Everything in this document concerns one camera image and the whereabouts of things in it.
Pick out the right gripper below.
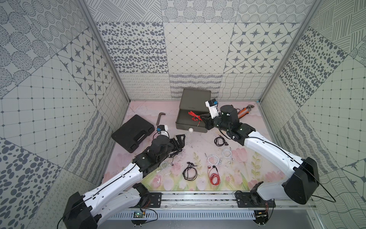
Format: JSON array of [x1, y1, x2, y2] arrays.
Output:
[[200, 112, 230, 133]]

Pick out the red earphones small bundle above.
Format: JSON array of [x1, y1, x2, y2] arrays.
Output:
[[188, 111, 202, 122]]

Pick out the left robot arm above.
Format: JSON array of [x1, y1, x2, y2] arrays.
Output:
[[60, 134, 185, 229]]

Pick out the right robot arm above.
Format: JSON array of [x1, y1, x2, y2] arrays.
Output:
[[198, 100, 323, 205]]

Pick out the white earphones left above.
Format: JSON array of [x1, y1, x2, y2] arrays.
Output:
[[156, 160, 173, 184]]

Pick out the white earphones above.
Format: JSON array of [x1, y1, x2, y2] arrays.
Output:
[[156, 160, 173, 184], [205, 154, 222, 166], [222, 147, 233, 164]]

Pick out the black earphones front loop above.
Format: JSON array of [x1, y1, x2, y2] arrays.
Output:
[[183, 162, 198, 181]]

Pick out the white earphones centre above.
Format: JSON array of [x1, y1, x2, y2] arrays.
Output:
[[205, 154, 222, 166]]

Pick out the white earphones right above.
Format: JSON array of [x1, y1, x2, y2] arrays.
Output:
[[222, 147, 233, 164]]

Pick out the dark hex key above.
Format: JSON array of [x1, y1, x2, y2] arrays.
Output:
[[156, 112, 166, 126]]

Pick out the black plastic tool case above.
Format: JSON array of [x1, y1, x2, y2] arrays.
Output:
[[112, 114, 154, 153]]

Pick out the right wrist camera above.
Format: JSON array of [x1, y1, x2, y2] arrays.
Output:
[[205, 99, 219, 119]]

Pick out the drawer cabinet frame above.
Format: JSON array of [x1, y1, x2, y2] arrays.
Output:
[[179, 88, 211, 113]]

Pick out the orange handled pliers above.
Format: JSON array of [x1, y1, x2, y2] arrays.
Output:
[[238, 105, 254, 119]]

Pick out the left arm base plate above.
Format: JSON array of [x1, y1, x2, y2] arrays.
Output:
[[136, 192, 163, 209]]

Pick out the aluminium mounting rail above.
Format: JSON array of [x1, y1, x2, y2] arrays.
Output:
[[154, 191, 315, 210]]

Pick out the slotted cable duct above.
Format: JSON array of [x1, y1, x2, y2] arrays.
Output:
[[110, 210, 255, 220]]

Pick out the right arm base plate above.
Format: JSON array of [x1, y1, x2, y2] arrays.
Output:
[[234, 191, 276, 208]]

